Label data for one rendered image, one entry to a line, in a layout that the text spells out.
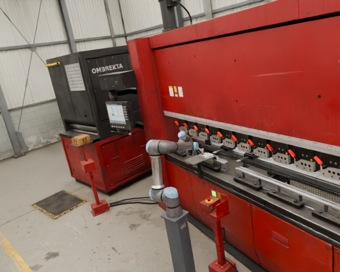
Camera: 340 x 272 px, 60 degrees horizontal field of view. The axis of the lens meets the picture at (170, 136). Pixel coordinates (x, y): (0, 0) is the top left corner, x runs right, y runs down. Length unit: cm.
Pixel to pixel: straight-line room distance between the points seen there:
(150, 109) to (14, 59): 608
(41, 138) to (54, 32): 314
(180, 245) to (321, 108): 155
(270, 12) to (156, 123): 208
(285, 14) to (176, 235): 183
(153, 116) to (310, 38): 222
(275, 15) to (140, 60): 188
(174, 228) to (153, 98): 171
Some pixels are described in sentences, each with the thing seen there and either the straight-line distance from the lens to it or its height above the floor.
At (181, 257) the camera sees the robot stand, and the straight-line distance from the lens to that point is 274.
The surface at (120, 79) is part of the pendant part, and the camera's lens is 364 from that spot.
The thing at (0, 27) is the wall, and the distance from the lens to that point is 923.
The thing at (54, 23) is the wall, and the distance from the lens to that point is 975.
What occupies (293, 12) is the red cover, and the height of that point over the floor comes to 221.
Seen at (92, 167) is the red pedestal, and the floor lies 74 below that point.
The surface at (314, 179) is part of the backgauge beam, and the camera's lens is 259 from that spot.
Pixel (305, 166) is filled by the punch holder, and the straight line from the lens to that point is 222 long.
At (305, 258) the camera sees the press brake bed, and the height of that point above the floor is 54.
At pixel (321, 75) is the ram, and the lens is 197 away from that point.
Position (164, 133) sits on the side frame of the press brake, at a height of 111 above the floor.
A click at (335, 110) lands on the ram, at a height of 162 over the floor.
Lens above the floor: 211
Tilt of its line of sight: 16 degrees down
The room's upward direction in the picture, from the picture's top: 10 degrees counter-clockwise
